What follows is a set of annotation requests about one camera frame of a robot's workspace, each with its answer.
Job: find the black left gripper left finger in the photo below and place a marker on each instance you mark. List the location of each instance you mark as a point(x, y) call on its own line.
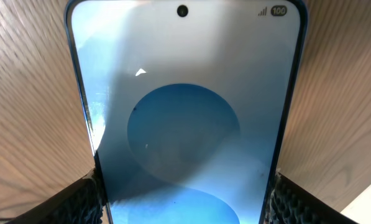
point(82, 202)

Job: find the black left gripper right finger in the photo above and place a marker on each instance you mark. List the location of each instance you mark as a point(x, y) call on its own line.
point(288, 203)

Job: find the blue Galaxy smartphone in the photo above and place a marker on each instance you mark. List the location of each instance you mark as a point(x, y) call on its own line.
point(186, 103)

